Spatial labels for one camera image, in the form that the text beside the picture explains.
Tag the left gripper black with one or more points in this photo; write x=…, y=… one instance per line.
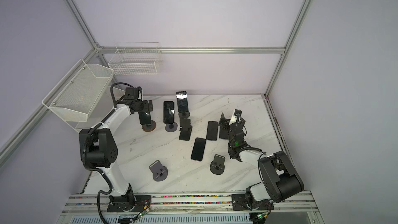
x=146, y=108

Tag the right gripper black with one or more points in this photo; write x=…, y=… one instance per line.
x=242, y=122

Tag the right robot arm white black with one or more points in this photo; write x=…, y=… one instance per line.
x=279, y=179

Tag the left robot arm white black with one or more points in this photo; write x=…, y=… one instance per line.
x=98, y=149

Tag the brown round phone stand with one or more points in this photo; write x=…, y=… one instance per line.
x=149, y=127

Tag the black phone with reflection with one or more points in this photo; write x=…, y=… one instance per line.
x=168, y=112

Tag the dark round stand front right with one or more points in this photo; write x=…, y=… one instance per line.
x=217, y=166

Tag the dark round stand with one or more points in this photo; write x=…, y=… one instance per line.
x=217, y=166
x=184, y=115

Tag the grey round stand middle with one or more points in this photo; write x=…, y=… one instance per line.
x=171, y=127

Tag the grey round stand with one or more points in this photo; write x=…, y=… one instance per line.
x=159, y=171
x=171, y=127

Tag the dark round stand rear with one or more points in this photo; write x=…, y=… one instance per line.
x=184, y=115

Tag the black folding phone stand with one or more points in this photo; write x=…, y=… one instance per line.
x=185, y=129

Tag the grey round stand front left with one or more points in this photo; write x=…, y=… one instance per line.
x=159, y=171

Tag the white mesh lower shelf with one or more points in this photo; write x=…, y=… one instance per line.
x=103, y=107

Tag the white mesh shelf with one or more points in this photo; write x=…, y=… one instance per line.
x=103, y=107
x=74, y=98

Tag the white mesh upper shelf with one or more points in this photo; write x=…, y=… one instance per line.
x=74, y=98

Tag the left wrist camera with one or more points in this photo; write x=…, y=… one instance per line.
x=134, y=92

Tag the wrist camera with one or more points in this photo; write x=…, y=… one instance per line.
x=237, y=113
x=134, y=92

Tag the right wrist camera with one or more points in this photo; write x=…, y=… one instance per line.
x=237, y=113

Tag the white wire basket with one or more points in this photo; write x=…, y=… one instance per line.
x=136, y=58

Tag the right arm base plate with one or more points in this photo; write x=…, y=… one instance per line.
x=246, y=202

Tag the aluminium mounting rail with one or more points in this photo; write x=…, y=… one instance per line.
x=206, y=208

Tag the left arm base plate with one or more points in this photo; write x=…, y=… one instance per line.
x=128, y=204

